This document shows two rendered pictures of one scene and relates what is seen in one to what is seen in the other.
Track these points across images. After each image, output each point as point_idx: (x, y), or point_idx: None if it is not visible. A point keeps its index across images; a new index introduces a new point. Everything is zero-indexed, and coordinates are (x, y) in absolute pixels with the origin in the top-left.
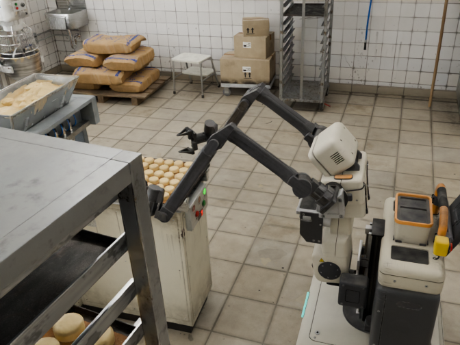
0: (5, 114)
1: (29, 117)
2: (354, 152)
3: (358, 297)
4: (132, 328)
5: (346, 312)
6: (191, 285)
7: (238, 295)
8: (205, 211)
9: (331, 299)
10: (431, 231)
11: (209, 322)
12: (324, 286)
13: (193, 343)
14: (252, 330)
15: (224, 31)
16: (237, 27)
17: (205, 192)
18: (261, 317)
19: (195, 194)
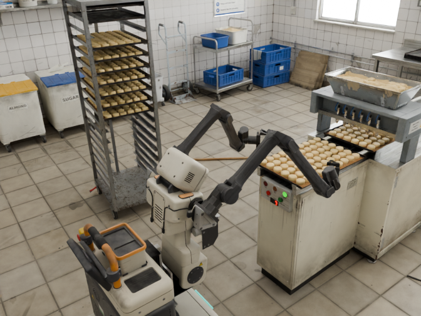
0: (340, 77)
1: (343, 87)
2: (161, 170)
3: None
4: (94, 49)
5: None
6: (260, 236)
7: (279, 315)
8: (296, 223)
9: (189, 310)
10: (107, 266)
11: (264, 285)
12: (205, 315)
13: (250, 269)
14: (237, 303)
15: None
16: None
17: (284, 195)
18: (244, 315)
19: (277, 184)
